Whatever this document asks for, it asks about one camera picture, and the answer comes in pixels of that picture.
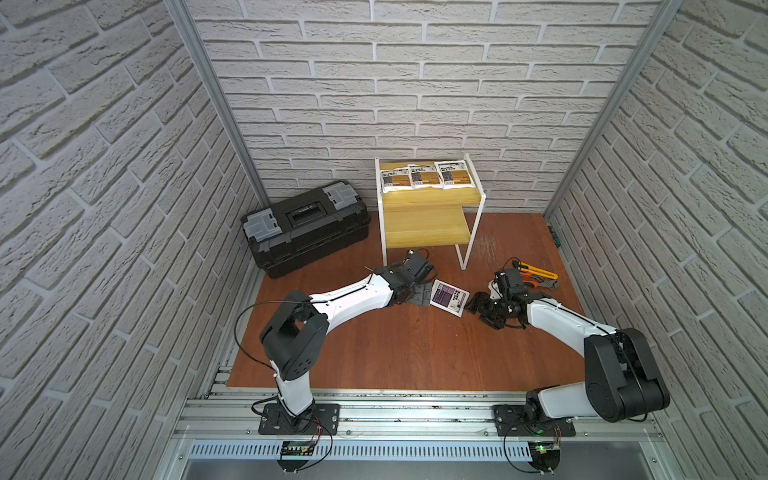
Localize purple coffee bag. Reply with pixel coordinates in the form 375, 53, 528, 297
429, 280, 470, 317

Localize yellow coffee bag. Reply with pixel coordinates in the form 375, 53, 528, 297
381, 167, 413, 194
408, 163, 443, 189
434, 160, 475, 190

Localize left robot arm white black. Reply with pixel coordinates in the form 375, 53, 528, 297
260, 250, 435, 419

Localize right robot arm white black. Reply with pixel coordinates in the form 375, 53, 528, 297
465, 269, 671, 423

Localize yellow utility knife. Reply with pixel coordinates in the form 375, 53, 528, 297
514, 261, 559, 280

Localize black plastic toolbox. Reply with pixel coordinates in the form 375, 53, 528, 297
241, 180, 371, 279

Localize right controller board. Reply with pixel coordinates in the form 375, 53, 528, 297
528, 442, 561, 474

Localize controller board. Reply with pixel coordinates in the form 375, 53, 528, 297
277, 440, 316, 473
528, 442, 561, 474

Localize left controller board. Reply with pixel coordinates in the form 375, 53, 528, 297
277, 440, 316, 473

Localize orange handled pliers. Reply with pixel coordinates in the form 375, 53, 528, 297
521, 272, 559, 290

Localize white frame wooden shelf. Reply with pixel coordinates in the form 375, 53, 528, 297
374, 154, 486, 270

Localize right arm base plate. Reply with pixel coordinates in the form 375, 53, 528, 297
492, 404, 576, 438

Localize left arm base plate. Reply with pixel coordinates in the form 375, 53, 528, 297
258, 403, 340, 436

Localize aluminium rail frame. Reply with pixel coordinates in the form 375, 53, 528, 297
161, 389, 668, 475

